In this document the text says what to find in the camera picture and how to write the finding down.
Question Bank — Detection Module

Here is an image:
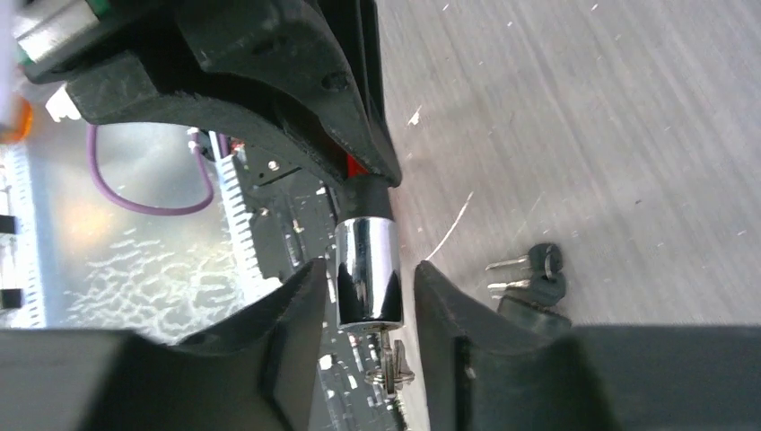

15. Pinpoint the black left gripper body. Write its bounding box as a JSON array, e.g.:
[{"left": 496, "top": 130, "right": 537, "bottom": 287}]
[{"left": 12, "top": 1, "right": 192, "bottom": 84}]

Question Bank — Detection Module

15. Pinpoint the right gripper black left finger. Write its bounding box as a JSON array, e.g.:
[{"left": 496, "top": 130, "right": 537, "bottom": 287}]
[{"left": 1, "top": 259, "right": 328, "bottom": 430}]

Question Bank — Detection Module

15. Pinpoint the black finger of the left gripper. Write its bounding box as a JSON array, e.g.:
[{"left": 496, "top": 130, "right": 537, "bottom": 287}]
[
  {"left": 320, "top": 1, "right": 402, "bottom": 187},
  {"left": 66, "top": 1, "right": 363, "bottom": 184}
]

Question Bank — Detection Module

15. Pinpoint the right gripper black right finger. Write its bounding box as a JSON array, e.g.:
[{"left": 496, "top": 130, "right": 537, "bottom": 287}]
[{"left": 414, "top": 261, "right": 760, "bottom": 430}]

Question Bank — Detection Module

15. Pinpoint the black Kaijing padlock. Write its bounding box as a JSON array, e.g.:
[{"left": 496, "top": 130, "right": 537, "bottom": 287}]
[{"left": 497, "top": 296, "right": 573, "bottom": 339}]

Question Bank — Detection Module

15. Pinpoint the small silver key bunch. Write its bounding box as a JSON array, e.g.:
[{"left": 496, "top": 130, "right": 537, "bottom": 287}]
[{"left": 364, "top": 330, "right": 415, "bottom": 400}]

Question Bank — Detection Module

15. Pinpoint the black-headed key bunch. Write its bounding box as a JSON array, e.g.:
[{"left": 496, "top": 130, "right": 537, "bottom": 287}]
[{"left": 485, "top": 242, "right": 567, "bottom": 308}]

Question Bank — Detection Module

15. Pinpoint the red cable lock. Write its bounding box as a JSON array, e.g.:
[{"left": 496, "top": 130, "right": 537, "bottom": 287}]
[{"left": 335, "top": 156, "right": 404, "bottom": 332}]

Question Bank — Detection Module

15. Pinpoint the orange drink bottle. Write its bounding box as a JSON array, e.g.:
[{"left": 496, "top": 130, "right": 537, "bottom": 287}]
[{"left": 1, "top": 95, "right": 34, "bottom": 145}]

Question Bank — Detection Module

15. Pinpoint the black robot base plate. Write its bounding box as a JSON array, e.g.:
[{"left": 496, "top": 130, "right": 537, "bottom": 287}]
[{"left": 189, "top": 128, "right": 407, "bottom": 430}]

